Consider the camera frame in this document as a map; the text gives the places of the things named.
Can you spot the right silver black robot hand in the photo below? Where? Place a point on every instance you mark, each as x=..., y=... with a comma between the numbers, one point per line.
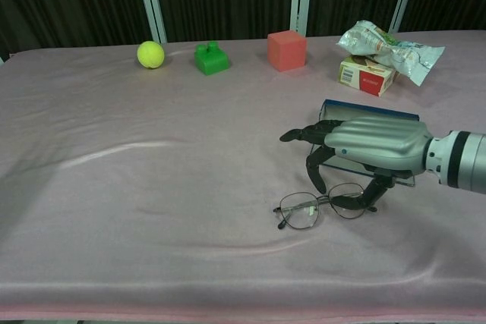
x=383, y=142

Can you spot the dark blue rectangular box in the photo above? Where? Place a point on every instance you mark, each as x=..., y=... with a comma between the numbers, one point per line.
x=364, y=110

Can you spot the thin-framed eyeglasses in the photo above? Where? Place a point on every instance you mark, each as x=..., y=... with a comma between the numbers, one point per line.
x=303, y=205

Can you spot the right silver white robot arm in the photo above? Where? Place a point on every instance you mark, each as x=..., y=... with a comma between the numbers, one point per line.
x=461, y=161

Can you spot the red white cardboard box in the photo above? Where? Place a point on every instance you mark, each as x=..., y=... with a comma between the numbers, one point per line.
x=366, y=79

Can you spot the crumpled silver snack bag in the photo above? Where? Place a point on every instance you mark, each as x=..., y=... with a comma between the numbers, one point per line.
x=398, y=52

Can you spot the red foam cube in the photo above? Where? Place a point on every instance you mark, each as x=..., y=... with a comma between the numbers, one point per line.
x=286, y=51

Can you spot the green toy building block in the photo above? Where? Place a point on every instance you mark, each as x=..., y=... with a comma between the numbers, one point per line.
x=210, y=61

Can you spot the pink tablecloth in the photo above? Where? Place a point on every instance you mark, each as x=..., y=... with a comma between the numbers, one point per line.
x=152, y=187

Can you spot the yellow tennis ball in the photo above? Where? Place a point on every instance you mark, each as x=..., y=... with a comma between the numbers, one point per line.
x=150, y=54

